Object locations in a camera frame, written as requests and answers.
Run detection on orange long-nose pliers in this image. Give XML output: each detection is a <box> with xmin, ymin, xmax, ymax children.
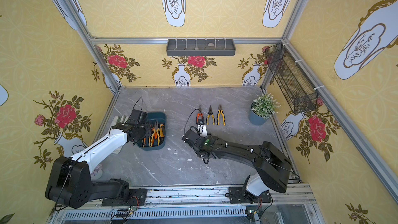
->
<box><xmin>195</xmin><ymin>105</ymin><xmax>205</xmax><ymax>125</ymax></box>

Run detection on yellow black long-nose pliers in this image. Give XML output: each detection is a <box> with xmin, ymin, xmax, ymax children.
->
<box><xmin>206</xmin><ymin>106</ymin><xmax>215</xmax><ymax>125</ymax></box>

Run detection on yellow black combination pliers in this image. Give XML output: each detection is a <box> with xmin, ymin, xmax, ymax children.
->
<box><xmin>217</xmin><ymin>104</ymin><xmax>226</xmax><ymax>126</ymax></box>

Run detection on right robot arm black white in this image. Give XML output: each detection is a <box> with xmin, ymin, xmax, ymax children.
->
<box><xmin>182</xmin><ymin>130</ymin><xmax>292</xmax><ymax>196</ymax></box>

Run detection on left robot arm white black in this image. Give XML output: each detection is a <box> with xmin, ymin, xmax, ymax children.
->
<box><xmin>45</xmin><ymin>123</ymin><xmax>151</xmax><ymax>209</ymax></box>

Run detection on teal storage box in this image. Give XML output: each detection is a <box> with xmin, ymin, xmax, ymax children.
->
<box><xmin>137</xmin><ymin>112</ymin><xmax>166</xmax><ymax>151</ymax></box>

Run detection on white green work glove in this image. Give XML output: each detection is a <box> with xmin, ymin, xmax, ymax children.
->
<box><xmin>107</xmin><ymin>115</ymin><xmax>127</xmax><ymax>154</ymax></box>

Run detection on blue plant pot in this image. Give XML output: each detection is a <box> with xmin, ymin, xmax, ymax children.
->
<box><xmin>248</xmin><ymin>103</ymin><xmax>268</xmax><ymax>126</ymax></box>

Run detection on green white artificial plant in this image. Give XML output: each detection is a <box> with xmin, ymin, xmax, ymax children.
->
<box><xmin>251</xmin><ymin>93</ymin><xmax>280</xmax><ymax>119</ymax></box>

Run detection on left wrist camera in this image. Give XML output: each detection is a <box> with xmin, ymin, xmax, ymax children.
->
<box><xmin>126</xmin><ymin>109</ymin><xmax>147</xmax><ymax>125</ymax></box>

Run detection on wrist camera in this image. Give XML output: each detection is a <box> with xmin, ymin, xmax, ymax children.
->
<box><xmin>198</xmin><ymin>124</ymin><xmax>208</xmax><ymax>138</ymax></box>
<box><xmin>126</xmin><ymin>109</ymin><xmax>147</xmax><ymax>125</ymax></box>

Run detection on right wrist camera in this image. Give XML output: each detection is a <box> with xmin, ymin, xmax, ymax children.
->
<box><xmin>198</xmin><ymin>124</ymin><xmax>208</xmax><ymax>138</ymax></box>

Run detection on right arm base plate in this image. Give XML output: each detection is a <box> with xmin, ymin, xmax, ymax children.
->
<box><xmin>224</xmin><ymin>187</ymin><xmax>272</xmax><ymax>204</ymax></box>

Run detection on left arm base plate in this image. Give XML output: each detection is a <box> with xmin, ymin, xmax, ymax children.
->
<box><xmin>102</xmin><ymin>188</ymin><xmax>147</xmax><ymax>206</ymax></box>

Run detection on grey wall shelf tray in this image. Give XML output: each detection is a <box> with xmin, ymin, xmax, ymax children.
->
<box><xmin>166</xmin><ymin>38</ymin><xmax>236</xmax><ymax>57</ymax></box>

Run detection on black wire mesh basket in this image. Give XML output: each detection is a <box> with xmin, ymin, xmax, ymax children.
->
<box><xmin>264</xmin><ymin>44</ymin><xmax>318</xmax><ymax>114</ymax></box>

